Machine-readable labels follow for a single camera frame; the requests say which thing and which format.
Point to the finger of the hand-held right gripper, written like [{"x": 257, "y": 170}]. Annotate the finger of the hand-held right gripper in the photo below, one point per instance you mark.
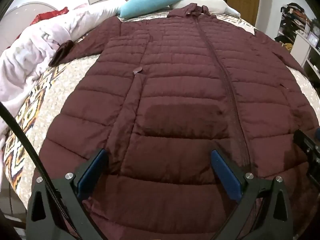
[{"x": 306, "y": 142}]

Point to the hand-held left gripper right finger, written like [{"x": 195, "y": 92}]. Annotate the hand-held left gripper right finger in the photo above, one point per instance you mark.
[{"x": 226, "y": 172}]

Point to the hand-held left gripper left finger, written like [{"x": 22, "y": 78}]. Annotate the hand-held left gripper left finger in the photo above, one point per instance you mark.
[{"x": 92, "y": 170}]

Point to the maroon puffer jacket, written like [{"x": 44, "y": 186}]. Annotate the maroon puffer jacket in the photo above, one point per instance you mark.
[{"x": 175, "y": 85}]

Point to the patterned quilted bedspread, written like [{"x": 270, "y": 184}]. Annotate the patterned quilted bedspread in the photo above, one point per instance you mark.
[{"x": 65, "y": 85}]

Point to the white shelf unit with clutter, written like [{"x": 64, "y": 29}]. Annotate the white shelf unit with clutter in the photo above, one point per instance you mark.
[{"x": 292, "y": 20}]

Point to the pink fleece blanket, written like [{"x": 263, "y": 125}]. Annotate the pink fleece blanket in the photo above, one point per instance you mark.
[{"x": 37, "y": 42}]

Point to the wooden door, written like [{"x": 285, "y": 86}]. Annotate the wooden door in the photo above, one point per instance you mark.
[{"x": 243, "y": 0}]

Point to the red cloth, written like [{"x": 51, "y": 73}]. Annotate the red cloth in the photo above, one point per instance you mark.
[{"x": 50, "y": 15}]

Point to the white pillow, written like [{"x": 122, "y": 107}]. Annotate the white pillow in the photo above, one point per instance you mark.
[{"x": 212, "y": 2}]

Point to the pink arched headboard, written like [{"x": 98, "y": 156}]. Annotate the pink arched headboard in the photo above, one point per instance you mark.
[{"x": 27, "y": 12}]

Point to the teal pillow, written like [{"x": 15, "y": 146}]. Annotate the teal pillow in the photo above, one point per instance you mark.
[{"x": 150, "y": 3}]

